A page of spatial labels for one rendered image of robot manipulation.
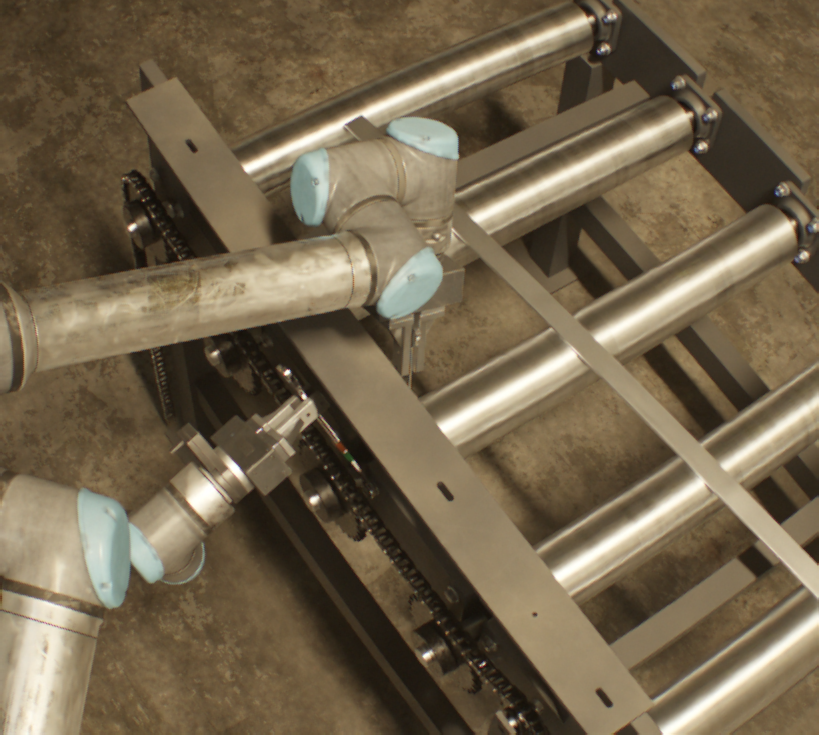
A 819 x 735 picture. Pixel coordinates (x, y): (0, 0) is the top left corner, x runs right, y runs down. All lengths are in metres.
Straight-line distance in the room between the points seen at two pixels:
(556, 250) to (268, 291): 1.80
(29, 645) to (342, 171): 0.69
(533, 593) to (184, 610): 1.36
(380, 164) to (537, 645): 0.61
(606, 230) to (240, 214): 1.26
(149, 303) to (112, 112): 2.28
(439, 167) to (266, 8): 2.24
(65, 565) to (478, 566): 0.54
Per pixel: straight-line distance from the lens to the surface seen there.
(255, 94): 3.67
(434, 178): 1.72
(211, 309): 1.45
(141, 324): 1.42
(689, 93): 2.53
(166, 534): 1.83
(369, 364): 1.77
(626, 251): 2.98
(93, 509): 1.38
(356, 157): 1.67
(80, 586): 1.38
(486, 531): 1.67
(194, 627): 2.87
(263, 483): 1.82
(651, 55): 2.61
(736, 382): 2.85
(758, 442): 2.10
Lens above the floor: 2.67
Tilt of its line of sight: 56 degrees down
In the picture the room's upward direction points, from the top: 5 degrees clockwise
